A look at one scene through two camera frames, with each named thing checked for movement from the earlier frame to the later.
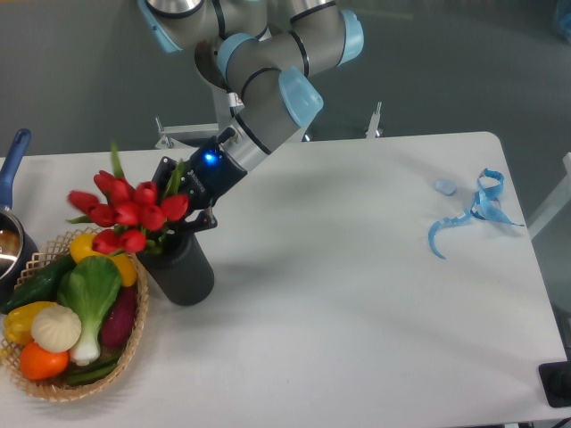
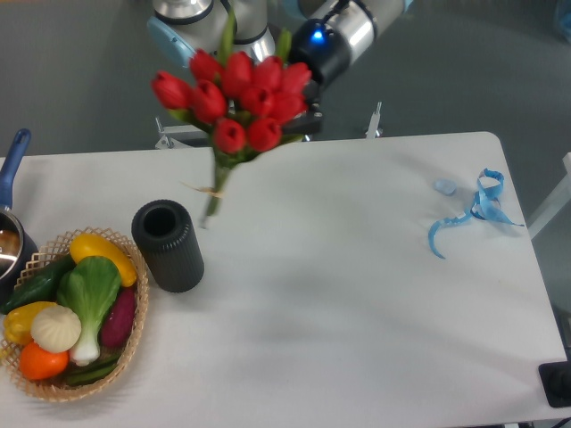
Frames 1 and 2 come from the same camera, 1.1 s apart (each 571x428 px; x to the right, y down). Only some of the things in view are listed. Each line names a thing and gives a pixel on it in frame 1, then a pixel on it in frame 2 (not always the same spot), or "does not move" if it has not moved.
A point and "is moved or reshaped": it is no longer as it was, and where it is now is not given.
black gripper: [208, 173] -> [322, 49]
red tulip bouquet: [137, 211] is moved or reshaped
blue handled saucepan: [18, 246] does not move
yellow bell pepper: [19, 322] does not move
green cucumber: [40, 284] does not move
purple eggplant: [119, 322] does not move
